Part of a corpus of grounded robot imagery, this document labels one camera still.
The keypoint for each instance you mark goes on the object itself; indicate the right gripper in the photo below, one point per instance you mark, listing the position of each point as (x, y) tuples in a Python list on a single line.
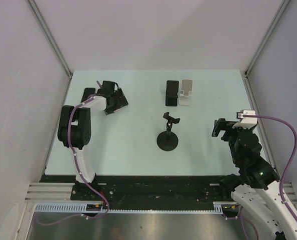
[(221, 124)]

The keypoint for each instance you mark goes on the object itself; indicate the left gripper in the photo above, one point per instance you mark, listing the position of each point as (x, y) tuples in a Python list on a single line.
[(121, 102)]

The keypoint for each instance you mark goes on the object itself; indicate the blue phone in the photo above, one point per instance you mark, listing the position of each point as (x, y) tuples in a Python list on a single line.
[(87, 93)]

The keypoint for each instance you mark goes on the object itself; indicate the white phone stand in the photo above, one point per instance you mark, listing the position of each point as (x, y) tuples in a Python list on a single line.
[(185, 92)]

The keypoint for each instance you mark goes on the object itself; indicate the black round phone stand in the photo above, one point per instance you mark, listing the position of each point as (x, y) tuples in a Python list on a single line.
[(168, 140)]

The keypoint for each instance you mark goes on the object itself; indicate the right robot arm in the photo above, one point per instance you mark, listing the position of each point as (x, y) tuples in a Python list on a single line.
[(257, 188)]

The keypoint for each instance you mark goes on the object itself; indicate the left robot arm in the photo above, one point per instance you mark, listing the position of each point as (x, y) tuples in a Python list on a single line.
[(75, 123)]

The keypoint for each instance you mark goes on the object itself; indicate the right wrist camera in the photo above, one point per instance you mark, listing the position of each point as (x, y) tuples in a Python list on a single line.
[(246, 119)]

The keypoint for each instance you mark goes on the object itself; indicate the right aluminium corner post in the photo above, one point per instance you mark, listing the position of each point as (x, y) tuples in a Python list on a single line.
[(268, 34)]

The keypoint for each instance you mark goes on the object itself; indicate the aluminium corner post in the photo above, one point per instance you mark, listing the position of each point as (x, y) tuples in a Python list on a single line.
[(41, 21), (268, 34)]

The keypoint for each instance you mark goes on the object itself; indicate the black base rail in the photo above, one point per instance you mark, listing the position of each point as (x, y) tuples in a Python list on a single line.
[(144, 193)]

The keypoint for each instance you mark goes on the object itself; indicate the left aluminium corner post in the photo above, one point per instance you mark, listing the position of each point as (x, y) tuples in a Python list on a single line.
[(41, 21)]

